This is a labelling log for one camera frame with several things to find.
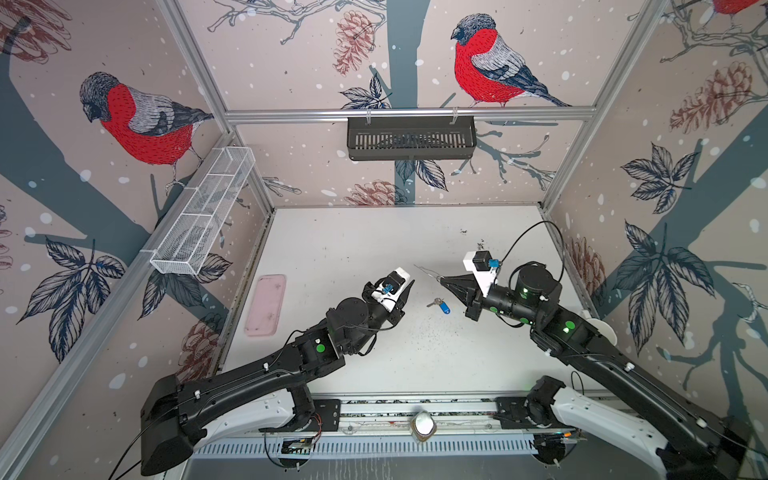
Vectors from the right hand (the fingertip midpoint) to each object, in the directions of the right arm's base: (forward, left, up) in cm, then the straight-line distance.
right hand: (439, 284), depth 65 cm
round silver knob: (-24, +3, -19) cm, 31 cm away
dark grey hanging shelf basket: (+60, +7, 0) cm, 61 cm away
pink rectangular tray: (+6, +53, -26) cm, 59 cm away
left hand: (0, +7, +1) cm, 8 cm away
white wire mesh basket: (+7, +61, +4) cm, 62 cm away
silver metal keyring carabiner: (+8, +1, -8) cm, 11 cm away
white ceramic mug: (0, -45, -21) cm, 50 cm away
